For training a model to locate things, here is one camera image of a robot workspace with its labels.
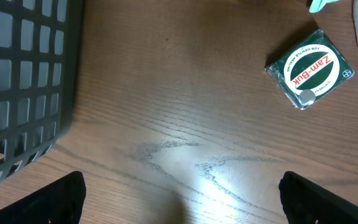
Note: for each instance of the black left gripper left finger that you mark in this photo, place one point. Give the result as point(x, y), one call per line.
point(59, 202)

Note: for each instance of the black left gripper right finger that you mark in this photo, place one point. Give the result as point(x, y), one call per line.
point(306, 202)

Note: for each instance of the green Zam-Buk ointment tin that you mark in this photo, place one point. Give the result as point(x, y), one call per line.
point(310, 70)

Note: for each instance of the teal wet wipes pack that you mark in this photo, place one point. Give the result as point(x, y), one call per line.
point(317, 5)

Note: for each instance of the grey plastic mesh basket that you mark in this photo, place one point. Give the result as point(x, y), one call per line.
point(39, 50)

